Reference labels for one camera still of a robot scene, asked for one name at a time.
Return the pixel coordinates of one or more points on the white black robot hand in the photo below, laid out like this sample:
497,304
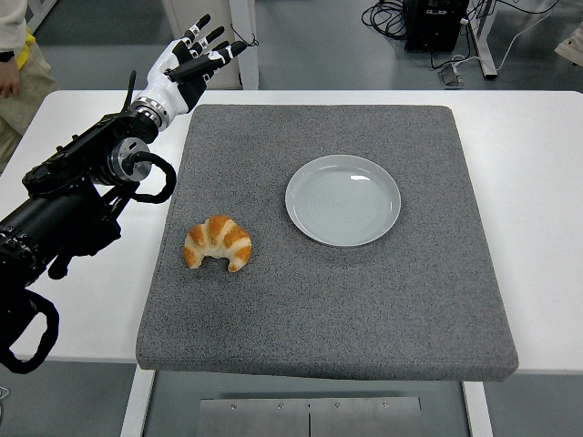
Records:
161,91

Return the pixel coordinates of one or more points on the golden croissant bread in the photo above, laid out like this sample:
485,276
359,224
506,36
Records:
218,232

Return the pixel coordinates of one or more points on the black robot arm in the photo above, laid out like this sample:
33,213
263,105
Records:
59,214

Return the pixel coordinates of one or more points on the round grey plate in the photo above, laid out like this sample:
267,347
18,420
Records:
341,200

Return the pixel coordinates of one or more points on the person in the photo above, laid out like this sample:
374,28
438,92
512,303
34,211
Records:
27,91

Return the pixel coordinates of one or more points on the person's hand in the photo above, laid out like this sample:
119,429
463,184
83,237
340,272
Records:
9,79

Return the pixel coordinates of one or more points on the black wrist watch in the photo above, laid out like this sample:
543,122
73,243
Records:
6,56

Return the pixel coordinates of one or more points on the grey felt mat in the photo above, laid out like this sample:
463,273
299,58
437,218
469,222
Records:
319,296

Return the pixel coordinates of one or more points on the black computer case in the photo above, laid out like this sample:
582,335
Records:
432,27

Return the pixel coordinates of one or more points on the white table leg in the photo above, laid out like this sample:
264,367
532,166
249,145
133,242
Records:
136,405
478,409

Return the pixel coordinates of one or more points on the white desk leg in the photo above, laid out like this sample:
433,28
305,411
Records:
485,50

